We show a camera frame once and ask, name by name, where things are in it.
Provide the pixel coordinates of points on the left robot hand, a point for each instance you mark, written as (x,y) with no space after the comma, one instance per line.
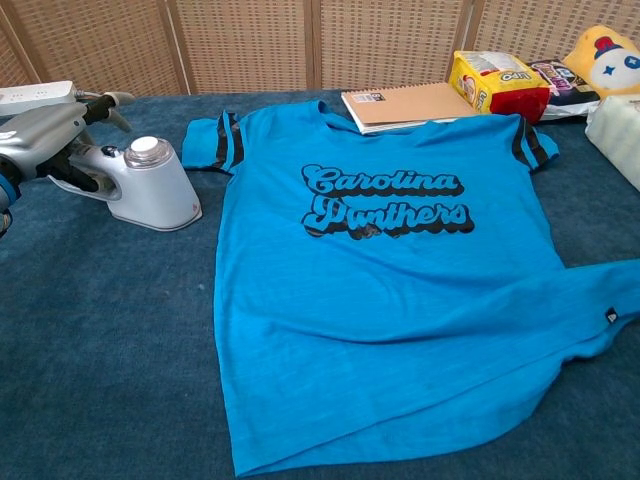
(35,135)

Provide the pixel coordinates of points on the white handheld steam iron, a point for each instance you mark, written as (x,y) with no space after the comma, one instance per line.
(150,195)

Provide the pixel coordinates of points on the blue Carolina Panthers t-shirt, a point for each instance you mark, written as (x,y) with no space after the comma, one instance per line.
(400,325)

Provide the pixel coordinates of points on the white power strip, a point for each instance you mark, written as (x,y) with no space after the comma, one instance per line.
(30,92)

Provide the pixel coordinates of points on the dark teal table cover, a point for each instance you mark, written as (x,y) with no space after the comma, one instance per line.
(100,350)

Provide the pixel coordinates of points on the wicker folding screen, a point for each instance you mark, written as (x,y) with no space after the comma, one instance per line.
(250,40)

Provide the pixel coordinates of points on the brown spiral notebook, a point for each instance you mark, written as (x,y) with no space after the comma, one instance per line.
(410,107)

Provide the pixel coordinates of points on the yellow Lipo snack bag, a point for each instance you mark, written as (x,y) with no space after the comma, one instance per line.
(500,85)

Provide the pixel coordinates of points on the black snack packet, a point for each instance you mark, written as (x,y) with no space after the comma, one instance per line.
(565,82)

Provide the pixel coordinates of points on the yellow plush toy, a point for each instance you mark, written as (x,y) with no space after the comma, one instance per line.
(610,65)

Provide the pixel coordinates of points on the long white tissue pack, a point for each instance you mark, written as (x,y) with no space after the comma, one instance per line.
(620,135)

